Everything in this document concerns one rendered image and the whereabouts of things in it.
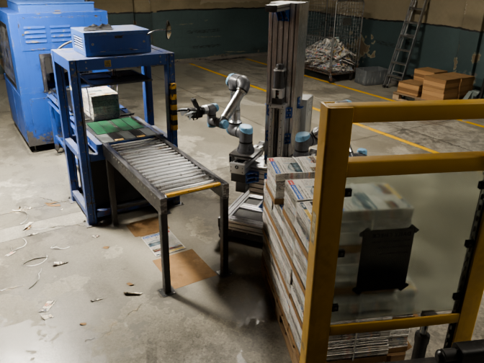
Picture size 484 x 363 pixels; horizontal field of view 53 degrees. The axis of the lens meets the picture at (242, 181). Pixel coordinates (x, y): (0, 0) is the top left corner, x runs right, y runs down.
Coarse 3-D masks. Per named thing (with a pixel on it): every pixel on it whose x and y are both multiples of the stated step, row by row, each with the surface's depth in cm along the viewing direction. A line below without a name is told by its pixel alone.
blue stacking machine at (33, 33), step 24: (24, 0) 628; (48, 0) 635; (72, 0) 642; (24, 24) 580; (48, 24) 593; (72, 24) 607; (24, 48) 589; (48, 48) 603; (24, 72) 598; (48, 72) 612; (24, 96) 608; (24, 120) 620; (48, 120) 633
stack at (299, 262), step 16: (272, 208) 342; (288, 224) 299; (272, 240) 343; (288, 240) 302; (304, 256) 267; (272, 272) 351; (288, 272) 301; (304, 272) 270; (272, 288) 355; (288, 288) 305; (304, 288) 270; (272, 304) 356; (288, 304) 308; (304, 304) 270; (288, 320) 312; (288, 336) 311
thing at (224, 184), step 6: (162, 138) 454; (168, 144) 439; (174, 150) 426; (180, 150) 426; (186, 156) 411; (192, 162) 399; (198, 162) 399; (204, 168) 388; (210, 174) 376; (216, 174) 376; (222, 180) 366; (222, 186) 361; (228, 186) 362; (216, 192) 372; (222, 192) 363; (228, 192) 364
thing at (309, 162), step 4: (304, 156) 341; (308, 156) 341; (312, 156) 341; (300, 160) 335; (304, 160) 335; (308, 160) 335; (312, 160) 335; (304, 164) 328; (308, 164) 328; (312, 164) 328; (308, 168) 322; (312, 168) 322; (308, 172) 315; (312, 172) 316; (308, 176) 317; (312, 176) 317
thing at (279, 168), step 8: (272, 160) 333; (280, 160) 333; (288, 160) 335; (272, 168) 321; (280, 168) 321; (288, 168) 321; (296, 168) 322; (272, 176) 324; (280, 176) 313; (288, 176) 314; (296, 176) 315; (272, 184) 326; (280, 184) 316; (272, 192) 326; (280, 192) 319
